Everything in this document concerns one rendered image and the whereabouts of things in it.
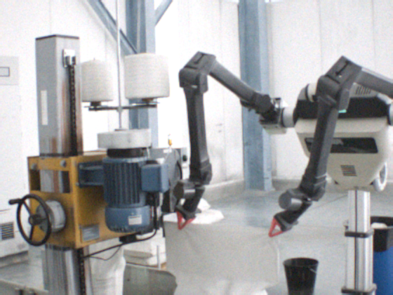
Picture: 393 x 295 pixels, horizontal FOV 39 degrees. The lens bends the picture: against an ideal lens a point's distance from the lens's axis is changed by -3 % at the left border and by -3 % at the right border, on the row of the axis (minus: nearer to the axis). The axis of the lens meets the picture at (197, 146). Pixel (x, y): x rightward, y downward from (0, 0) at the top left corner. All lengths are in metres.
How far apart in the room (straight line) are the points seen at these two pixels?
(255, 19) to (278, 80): 1.24
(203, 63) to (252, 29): 9.00
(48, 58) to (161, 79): 0.40
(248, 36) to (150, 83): 9.06
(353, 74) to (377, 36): 8.53
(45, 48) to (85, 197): 0.53
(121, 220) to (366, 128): 0.98
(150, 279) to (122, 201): 0.98
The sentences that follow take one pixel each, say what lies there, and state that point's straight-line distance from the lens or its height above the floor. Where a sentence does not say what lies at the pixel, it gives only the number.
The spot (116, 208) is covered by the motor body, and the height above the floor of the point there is 1.17.
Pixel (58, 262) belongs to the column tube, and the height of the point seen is 0.97.
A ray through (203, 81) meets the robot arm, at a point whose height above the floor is 1.58.
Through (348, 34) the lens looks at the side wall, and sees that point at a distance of 10.44.
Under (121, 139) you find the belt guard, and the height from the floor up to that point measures 1.39.
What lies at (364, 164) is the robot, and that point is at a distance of 2.33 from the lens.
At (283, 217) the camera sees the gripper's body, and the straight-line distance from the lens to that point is 2.01.
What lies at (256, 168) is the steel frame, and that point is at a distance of 10.92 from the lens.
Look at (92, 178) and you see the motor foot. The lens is 1.98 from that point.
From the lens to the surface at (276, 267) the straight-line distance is 2.09.
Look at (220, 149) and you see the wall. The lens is 10.22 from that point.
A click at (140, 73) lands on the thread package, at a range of 1.99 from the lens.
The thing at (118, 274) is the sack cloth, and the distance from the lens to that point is 2.54.
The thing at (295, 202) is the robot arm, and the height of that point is 1.16.
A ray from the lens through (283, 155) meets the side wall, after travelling 10.90.
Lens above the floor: 1.46
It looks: 3 degrees down
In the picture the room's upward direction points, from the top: 2 degrees counter-clockwise
